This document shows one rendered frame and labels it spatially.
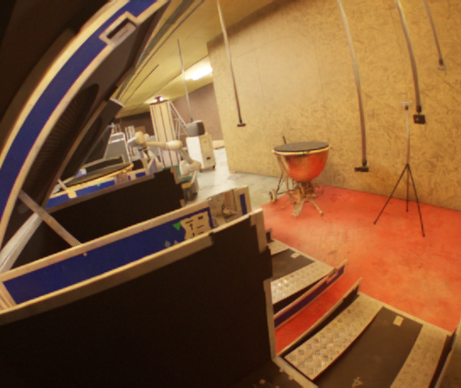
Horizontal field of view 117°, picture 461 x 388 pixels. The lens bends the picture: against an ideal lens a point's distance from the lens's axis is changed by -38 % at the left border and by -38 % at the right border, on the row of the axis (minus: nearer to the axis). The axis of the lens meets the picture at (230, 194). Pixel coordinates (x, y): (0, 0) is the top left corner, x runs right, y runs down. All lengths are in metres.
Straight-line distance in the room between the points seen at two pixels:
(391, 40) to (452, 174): 1.74
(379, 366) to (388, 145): 2.55
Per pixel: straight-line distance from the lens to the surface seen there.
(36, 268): 0.80
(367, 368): 1.36
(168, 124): 3.96
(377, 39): 3.24
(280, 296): 1.49
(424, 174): 3.15
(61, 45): 0.51
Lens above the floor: 1.21
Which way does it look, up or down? 18 degrees down
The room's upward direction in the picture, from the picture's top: 10 degrees counter-clockwise
